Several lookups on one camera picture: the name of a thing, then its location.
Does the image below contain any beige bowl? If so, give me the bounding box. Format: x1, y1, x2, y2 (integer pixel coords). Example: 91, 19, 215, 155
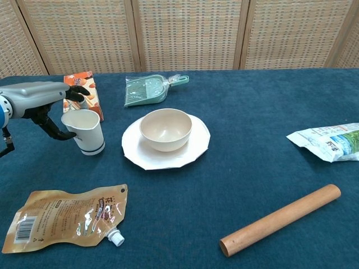
139, 108, 193, 153

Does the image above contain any blue table mat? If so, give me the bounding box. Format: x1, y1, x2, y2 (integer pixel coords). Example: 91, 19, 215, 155
0, 68, 359, 269

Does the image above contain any wooden rolling pin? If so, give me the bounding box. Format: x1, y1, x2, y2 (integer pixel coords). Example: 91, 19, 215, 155
219, 183, 342, 258

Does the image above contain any white paper cup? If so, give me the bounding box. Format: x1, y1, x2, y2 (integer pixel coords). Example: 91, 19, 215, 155
61, 109, 106, 156

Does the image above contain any bamboo folding screen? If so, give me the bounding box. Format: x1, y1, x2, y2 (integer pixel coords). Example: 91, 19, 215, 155
0, 0, 359, 80

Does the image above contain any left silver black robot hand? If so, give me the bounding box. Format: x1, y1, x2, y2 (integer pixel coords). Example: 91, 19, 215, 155
10, 81, 91, 141

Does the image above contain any orange snack box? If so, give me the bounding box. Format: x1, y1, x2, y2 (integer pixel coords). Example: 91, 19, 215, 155
63, 71, 105, 123

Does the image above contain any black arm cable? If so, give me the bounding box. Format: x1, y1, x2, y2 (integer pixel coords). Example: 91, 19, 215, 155
0, 126, 15, 158

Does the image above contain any golden spout pouch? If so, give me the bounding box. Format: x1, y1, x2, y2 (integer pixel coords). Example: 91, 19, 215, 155
1, 183, 128, 254

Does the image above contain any white plate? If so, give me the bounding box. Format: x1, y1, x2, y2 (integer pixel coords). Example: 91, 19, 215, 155
121, 111, 211, 171

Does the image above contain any green plastic dustpan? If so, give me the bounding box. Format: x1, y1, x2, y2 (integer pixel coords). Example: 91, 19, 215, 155
123, 74, 190, 108

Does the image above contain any white green snack bag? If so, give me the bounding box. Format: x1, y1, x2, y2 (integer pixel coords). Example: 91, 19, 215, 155
286, 122, 359, 164

